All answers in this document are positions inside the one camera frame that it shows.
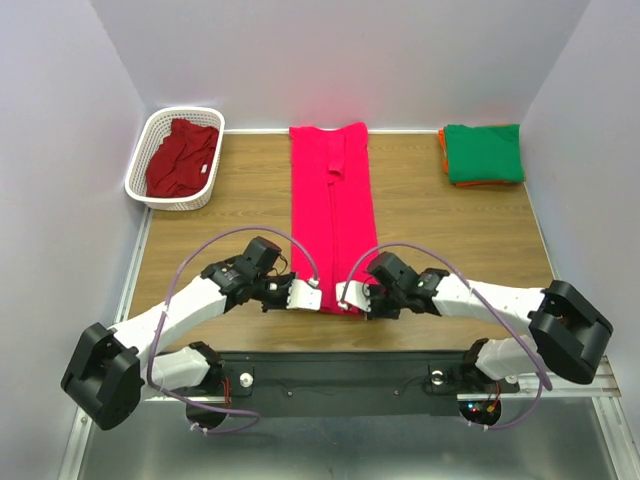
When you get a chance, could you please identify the folded green t shirt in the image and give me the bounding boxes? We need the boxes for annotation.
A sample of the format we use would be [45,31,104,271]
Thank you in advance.
[443,122,526,186]

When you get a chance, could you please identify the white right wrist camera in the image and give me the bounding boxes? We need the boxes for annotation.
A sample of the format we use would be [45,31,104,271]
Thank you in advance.
[335,280,375,313]

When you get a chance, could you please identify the white perforated plastic basket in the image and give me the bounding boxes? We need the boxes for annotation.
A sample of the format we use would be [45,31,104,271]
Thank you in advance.
[124,106,226,211]

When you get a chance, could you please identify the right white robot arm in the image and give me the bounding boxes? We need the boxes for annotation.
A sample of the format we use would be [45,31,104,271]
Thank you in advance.
[366,252,613,390]

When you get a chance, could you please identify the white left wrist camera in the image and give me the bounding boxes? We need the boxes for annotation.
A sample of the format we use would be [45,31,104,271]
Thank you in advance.
[286,278,322,311]

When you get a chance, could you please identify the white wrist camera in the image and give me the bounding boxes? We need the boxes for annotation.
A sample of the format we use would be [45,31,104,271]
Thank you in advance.
[335,280,375,313]
[286,278,322,311]

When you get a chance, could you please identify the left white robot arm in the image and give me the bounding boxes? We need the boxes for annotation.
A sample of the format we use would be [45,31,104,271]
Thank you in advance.
[61,236,305,430]

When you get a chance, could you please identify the folded orange t shirt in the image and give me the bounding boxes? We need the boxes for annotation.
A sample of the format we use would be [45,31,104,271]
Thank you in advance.
[437,127,524,190]

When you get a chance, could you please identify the dark red t shirt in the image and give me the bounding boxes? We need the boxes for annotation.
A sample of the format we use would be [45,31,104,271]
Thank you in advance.
[146,118,219,198]

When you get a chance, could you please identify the bright pink t shirt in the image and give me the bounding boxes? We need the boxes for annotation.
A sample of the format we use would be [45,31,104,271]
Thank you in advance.
[289,122,378,316]

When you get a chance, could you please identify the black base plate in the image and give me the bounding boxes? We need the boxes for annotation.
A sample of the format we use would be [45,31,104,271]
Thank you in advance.
[183,350,519,417]

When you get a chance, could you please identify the aluminium frame rail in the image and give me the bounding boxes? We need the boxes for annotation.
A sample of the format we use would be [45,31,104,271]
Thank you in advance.
[58,207,153,480]

